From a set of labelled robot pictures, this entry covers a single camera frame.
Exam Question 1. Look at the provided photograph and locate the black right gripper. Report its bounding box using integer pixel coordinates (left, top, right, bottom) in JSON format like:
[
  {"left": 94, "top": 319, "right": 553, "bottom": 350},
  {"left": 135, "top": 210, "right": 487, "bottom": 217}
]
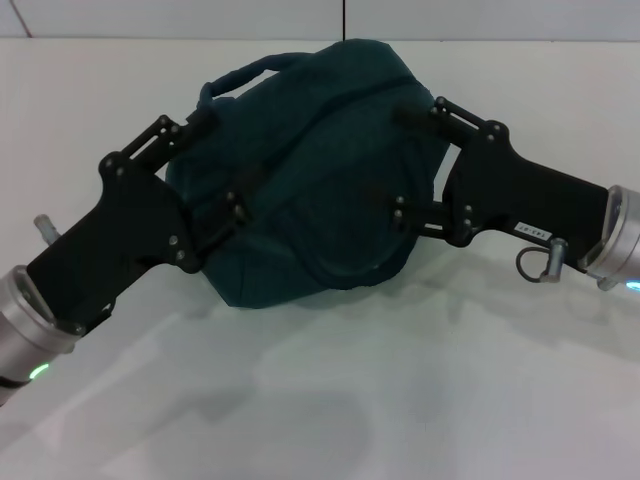
[{"left": 367, "top": 96, "right": 615, "bottom": 262}]

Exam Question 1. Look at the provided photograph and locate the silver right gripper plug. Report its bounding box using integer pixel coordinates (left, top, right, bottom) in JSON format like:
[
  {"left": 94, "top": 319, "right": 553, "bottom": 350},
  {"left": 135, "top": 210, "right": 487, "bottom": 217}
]
[{"left": 541, "top": 237, "right": 569, "bottom": 284}]

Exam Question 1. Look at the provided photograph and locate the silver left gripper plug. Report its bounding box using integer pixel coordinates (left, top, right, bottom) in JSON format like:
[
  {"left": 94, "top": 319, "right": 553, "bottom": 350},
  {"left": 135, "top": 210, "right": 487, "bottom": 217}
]
[{"left": 33, "top": 213, "right": 61, "bottom": 247}]

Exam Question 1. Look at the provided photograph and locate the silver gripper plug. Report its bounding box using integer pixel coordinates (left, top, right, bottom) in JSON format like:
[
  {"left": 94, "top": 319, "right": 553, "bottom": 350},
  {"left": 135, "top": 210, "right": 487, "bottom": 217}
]
[
  {"left": 541, "top": 237, "right": 569, "bottom": 284},
  {"left": 33, "top": 213, "right": 61, "bottom": 247}
]

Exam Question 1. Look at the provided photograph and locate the dark teal insulated lunch bag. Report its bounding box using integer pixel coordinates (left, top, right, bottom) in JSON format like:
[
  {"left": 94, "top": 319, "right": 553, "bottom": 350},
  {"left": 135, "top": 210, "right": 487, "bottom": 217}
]
[{"left": 164, "top": 36, "right": 447, "bottom": 309}]

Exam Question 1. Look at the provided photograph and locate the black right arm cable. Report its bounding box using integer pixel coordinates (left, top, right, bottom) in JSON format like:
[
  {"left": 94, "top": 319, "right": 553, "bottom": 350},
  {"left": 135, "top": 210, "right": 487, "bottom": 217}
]
[{"left": 515, "top": 246, "right": 551, "bottom": 284}]

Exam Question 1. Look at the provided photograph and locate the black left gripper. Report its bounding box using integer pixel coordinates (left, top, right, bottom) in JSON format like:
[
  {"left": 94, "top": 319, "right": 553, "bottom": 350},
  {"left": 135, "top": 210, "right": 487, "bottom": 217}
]
[{"left": 24, "top": 110, "right": 272, "bottom": 335}]

